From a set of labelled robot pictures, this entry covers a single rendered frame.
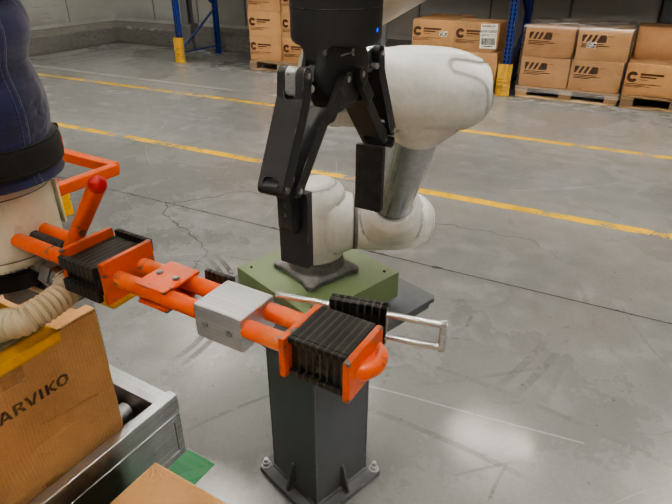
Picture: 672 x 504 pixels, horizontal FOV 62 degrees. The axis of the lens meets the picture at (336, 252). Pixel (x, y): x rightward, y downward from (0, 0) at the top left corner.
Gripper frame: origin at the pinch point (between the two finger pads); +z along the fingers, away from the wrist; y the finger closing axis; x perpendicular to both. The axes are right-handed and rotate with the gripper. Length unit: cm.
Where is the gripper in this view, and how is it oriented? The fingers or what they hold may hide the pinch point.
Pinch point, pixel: (336, 223)
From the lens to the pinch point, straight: 53.9
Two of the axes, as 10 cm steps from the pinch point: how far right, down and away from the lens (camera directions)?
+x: 8.6, 2.4, -4.5
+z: 0.0, 8.8, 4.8
